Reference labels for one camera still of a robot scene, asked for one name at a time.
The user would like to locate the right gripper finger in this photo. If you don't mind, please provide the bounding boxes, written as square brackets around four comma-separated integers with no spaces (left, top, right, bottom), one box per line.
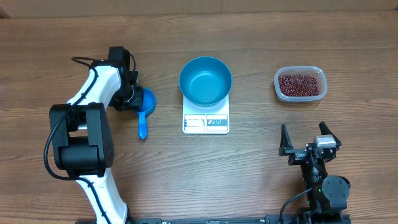
[279,124,294,156]
[318,121,341,146]

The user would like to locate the blue metal bowl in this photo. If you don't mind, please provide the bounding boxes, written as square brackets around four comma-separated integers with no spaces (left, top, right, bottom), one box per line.
[178,56,233,107]

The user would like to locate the red adzuki beans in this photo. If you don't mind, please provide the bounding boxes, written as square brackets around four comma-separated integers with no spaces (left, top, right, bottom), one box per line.
[278,75,319,96]

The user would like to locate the white digital kitchen scale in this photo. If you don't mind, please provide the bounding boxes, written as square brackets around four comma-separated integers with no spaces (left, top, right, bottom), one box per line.
[182,95,230,134]

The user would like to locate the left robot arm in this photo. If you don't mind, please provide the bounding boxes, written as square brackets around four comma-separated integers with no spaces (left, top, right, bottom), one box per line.
[44,54,145,223]

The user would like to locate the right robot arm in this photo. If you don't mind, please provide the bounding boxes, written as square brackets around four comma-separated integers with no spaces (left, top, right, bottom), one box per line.
[277,121,351,223]

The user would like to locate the blue plastic measuring scoop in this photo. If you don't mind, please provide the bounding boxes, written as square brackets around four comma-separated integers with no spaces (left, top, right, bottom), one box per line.
[134,88,157,139]

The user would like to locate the clear plastic container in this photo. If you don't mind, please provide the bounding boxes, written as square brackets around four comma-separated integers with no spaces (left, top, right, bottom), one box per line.
[274,66,328,103]

